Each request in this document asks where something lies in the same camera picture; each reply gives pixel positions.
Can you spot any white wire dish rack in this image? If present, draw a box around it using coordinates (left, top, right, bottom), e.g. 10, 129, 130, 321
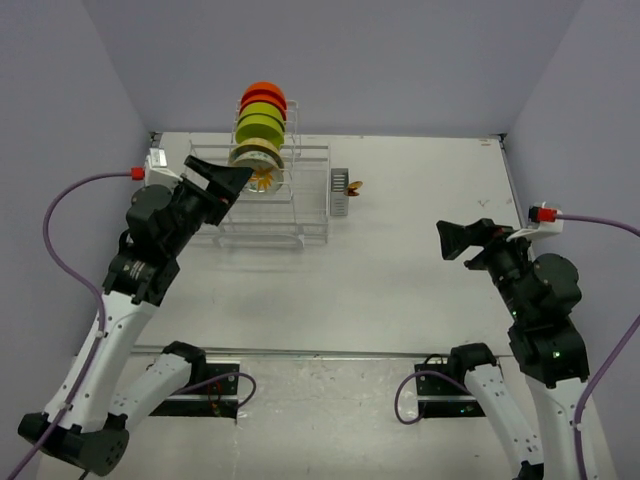
199, 100, 331, 249

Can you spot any front orange bowl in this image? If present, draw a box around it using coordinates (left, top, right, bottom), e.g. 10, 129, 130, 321
240, 93, 287, 115

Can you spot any white floral ceramic bowl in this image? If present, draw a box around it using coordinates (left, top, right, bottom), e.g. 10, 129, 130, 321
244, 167, 284, 194

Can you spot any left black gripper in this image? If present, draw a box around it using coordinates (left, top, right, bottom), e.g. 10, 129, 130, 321
165, 156, 254, 256

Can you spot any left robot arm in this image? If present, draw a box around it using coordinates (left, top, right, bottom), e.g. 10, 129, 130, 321
18, 156, 253, 477

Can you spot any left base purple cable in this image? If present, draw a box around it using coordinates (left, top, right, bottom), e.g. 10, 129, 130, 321
174, 372, 258, 416

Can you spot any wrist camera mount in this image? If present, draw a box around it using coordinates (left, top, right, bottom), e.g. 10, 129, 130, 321
130, 147, 181, 190
507, 202, 564, 242

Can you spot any grey cutlery holder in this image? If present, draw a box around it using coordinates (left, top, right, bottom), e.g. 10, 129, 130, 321
329, 168, 349, 217

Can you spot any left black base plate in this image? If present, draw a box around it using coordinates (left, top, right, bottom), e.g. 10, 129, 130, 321
151, 363, 240, 420

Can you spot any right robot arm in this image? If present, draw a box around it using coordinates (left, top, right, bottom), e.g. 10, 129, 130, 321
436, 219, 600, 479

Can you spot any lime green bowl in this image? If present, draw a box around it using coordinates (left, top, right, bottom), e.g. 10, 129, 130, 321
238, 102, 286, 123
234, 113, 285, 148

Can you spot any small brown object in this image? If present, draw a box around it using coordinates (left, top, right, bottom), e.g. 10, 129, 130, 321
345, 181, 363, 197

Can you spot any rear orange bowl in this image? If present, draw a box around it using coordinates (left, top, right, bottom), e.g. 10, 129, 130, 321
241, 81, 287, 106

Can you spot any front lime green bowl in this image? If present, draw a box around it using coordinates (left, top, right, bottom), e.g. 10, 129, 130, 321
234, 113, 285, 148

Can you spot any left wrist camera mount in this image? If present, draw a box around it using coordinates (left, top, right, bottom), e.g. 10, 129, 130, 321
130, 147, 181, 190

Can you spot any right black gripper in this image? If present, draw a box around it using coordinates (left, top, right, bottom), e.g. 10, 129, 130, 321
436, 215, 540, 319

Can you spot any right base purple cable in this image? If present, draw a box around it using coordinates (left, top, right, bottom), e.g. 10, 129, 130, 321
394, 370, 471, 426

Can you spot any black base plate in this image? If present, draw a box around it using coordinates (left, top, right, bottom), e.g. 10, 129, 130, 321
415, 375, 485, 419
151, 363, 240, 420

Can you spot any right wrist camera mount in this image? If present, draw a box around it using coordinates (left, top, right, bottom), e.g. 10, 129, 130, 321
507, 202, 564, 242

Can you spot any yellow sun pattern bowl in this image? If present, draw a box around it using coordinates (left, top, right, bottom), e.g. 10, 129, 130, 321
228, 137, 284, 169

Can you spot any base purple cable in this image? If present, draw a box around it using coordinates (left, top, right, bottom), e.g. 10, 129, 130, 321
174, 372, 258, 416
394, 370, 471, 426

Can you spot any rear lime green bowl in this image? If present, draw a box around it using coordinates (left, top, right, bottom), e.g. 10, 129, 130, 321
238, 102, 286, 123

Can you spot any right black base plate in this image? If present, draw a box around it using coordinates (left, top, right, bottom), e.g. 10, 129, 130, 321
415, 375, 485, 419

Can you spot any orange bowl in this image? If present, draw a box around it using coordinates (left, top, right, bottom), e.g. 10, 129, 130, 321
241, 81, 287, 106
240, 93, 287, 115

